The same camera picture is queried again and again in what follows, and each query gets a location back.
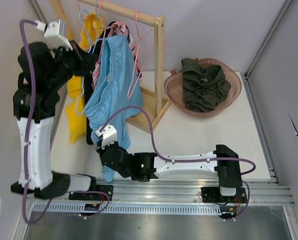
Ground blue wire hanger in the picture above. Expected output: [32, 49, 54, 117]
[75, 0, 105, 116]

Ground aluminium mounting rail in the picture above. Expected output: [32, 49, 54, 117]
[22, 177, 295, 206]

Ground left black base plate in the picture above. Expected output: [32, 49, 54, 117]
[68, 184, 114, 201]

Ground olive green shorts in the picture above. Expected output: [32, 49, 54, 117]
[181, 58, 232, 113]

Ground yellow shorts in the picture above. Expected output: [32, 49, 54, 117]
[65, 13, 104, 144]

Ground slotted cable duct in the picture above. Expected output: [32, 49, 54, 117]
[47, 202, 229, 216]

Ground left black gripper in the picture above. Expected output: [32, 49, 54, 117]
[45, 39, 99, 91]

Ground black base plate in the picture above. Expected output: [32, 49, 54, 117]
[200, 186, 247, 206]
[68, 184, 114, 201]

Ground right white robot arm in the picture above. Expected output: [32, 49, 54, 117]
[96, 142, 243, 202]

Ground pink translucent plastic basin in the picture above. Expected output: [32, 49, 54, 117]
[164, 58, 242, 119]

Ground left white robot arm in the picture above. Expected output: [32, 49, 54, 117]
[10, 40, 98, 200]

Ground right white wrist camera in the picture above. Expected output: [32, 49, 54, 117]
[95, 124, 118, 150]

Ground pink wire hanger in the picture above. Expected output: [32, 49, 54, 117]
[127, 10, 153, 99]

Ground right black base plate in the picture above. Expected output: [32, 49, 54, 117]
[200, 186, 247, 206]

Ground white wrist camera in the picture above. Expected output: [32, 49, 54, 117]
[35, 19, 73, 51]
[95, 124, 118, 150]

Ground light blue shorts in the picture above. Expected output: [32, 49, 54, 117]
[83, 34, 144, 183]

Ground pink patterned shorts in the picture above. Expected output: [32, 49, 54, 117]
[91, 21, 136, 90]

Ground wooden clothes rack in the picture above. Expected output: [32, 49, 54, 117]
[49, 0, 171, 133]

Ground black shorts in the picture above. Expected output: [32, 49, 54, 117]
[84, 40, 102, 145]

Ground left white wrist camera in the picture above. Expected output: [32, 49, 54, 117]
[35, 19, 73, 51]

